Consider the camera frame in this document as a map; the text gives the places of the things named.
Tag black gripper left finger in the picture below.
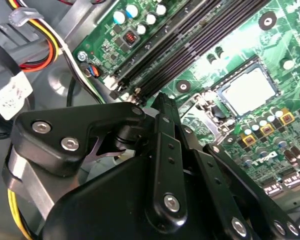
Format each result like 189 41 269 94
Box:
11 92 189 228

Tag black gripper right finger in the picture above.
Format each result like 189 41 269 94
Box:
166 92 300 240

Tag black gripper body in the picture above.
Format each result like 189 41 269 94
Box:
41 154 231 240

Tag metal socket cover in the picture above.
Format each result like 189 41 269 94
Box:
179 91 238 148

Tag silver CPU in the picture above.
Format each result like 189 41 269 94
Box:
221 67 278 117

